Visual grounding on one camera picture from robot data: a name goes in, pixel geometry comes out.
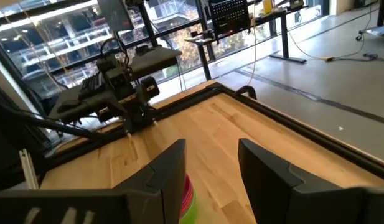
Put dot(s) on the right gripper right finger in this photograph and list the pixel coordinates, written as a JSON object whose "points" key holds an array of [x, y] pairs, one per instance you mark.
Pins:
{"points": [[272, 193]]}

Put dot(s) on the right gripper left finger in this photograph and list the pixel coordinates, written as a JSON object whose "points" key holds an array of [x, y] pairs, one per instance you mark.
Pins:
{"points": [[170, 180]]}

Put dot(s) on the red plastic bowl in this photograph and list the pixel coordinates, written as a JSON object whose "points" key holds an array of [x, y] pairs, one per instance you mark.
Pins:
{"points": [[185, 209]]}

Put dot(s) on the green plastic bowl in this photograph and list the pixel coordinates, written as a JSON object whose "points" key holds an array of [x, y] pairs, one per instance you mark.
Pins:
{"points": [[190, 214]]}

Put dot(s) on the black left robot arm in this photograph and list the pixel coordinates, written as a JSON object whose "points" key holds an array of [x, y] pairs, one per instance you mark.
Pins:
{"points": [[117, 77]]}

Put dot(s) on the dark grey desk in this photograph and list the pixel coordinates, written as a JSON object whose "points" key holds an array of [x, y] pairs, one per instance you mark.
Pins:
{"points": [[154, 59]]}

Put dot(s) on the black keyboard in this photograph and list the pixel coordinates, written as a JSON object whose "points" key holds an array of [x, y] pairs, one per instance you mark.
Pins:
{"points": [[90, 85]]}

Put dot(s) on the dark monitor screen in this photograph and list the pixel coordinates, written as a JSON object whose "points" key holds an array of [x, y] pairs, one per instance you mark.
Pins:
{"points": [[115, 14]]}

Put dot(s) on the black perforated panel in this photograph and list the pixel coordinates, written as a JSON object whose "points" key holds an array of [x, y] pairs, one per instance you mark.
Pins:
{"points": [[229, 14]]}

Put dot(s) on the silver aluminium extrusion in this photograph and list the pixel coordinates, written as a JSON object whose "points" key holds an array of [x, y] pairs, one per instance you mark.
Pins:
{"points": [[28, 169]]}

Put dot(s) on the black standing desk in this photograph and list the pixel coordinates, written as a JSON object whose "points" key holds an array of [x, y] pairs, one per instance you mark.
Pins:
{"points": [[283, 34]]}

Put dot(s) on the yellow bottle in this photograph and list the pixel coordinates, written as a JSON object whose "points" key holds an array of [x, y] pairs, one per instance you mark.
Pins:
{"points": [[267, 6]]}

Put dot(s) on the wheeled cart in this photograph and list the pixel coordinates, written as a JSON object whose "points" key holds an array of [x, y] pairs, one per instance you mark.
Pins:
{"points": [[378, 31]]}

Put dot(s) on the black metal table frame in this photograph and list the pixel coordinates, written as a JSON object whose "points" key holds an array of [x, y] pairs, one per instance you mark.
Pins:
{"points": [[303, 130]]}

